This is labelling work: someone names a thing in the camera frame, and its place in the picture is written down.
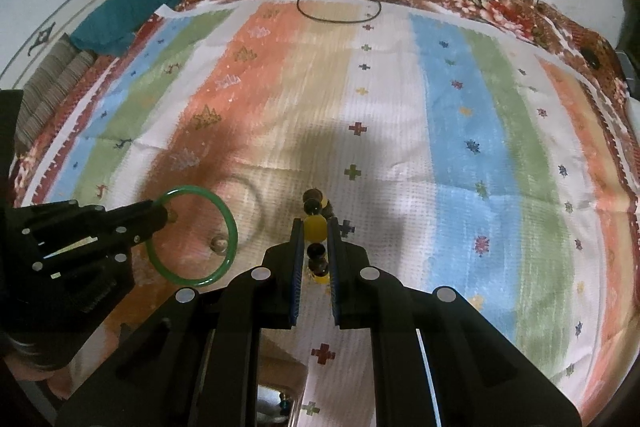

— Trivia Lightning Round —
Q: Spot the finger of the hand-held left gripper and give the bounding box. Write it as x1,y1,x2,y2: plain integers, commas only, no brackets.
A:
35,206,169,280
17,199,157,254

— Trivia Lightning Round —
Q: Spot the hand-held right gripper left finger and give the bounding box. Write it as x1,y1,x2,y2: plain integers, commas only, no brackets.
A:
55,217,307,427

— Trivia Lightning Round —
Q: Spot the green bangle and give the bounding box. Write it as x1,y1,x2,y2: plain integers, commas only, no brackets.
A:
145,186,237,292

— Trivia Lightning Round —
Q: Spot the yellow and black bead bracelet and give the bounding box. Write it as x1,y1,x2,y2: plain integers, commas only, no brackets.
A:
302,188,333,285

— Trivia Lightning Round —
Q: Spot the brown checked cushion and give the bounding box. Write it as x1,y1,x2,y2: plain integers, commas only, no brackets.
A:
15,34,96,152

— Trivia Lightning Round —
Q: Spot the striped pastel bed sheet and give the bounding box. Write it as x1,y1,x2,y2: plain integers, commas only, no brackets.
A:
20,0,640,427

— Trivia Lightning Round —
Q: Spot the rectangular metal tin box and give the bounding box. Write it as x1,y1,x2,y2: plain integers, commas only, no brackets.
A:
252,332,311,427

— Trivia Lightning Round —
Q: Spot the white bed headboard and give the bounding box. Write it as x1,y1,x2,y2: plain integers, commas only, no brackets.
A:
0,0,151,82

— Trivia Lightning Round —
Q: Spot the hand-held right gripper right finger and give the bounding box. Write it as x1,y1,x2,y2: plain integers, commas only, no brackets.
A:
326,217,583,427

